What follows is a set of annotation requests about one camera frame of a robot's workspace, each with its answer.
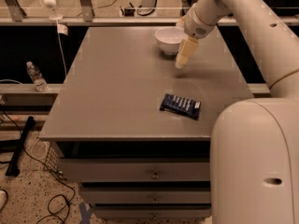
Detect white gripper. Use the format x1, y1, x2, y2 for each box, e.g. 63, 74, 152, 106
175, 5, 215, 68

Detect white ceramic bowl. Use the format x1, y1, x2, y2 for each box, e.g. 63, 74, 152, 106
155, 26, 187, 55

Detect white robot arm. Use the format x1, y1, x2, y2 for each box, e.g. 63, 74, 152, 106
176, 0, 299, 224

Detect blue rxbar blueberry wrapper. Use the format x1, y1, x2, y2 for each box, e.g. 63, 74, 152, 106
160, 93, 201, 119

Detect black power strip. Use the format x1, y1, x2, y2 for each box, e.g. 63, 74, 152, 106
120, 7, 135, 17

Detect grey drawer cabinet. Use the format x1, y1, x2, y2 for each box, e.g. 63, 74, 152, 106
40, 27, 250, 208

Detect white webcam on stand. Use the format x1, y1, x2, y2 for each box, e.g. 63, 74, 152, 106
43, 0, 63, 21

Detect clear plastic water bottle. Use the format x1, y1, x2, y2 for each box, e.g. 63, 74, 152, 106
26, 62, 48, 92

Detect top grey drawer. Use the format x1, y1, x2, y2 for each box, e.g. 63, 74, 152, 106
59, 159, 210, 183

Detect grey drawer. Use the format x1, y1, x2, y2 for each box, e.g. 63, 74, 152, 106
59, 159, 210, 183
93, 205, 211, 219
80, 187, 211, 204

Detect middle grey drawer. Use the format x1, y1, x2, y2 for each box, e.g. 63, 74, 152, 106
80, 187, 211, 204

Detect bottom grey drawer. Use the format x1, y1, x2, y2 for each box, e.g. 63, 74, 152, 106
93, 205, 211, 219

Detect black metal stand leg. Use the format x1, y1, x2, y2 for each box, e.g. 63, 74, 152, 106
6, 116, 35, 176

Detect metal railing frame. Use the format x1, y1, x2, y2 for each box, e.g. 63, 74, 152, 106
0, 0, 299, 95

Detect black floor cable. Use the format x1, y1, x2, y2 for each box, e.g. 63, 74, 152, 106
0, 105, 77, 224

